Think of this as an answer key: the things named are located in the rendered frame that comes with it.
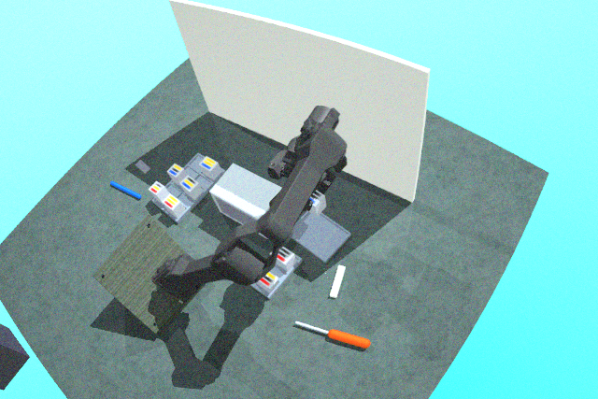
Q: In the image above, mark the orange-handled screwdriver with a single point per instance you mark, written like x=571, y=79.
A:
x=338, y=335

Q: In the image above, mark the blue cylindrical rod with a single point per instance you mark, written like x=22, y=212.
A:
x=116, y=185

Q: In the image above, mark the large white panel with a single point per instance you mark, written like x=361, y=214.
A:
x=268, y=76

